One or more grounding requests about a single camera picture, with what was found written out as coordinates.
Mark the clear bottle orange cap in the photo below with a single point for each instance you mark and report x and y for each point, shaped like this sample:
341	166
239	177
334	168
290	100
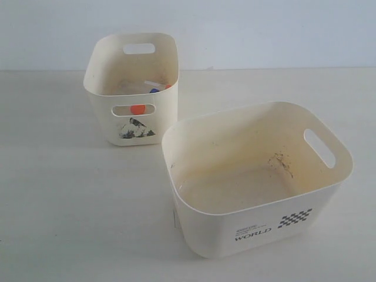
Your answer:
138	109

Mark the clear bottle blue cap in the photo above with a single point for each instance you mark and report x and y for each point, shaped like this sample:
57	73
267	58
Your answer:
153	87

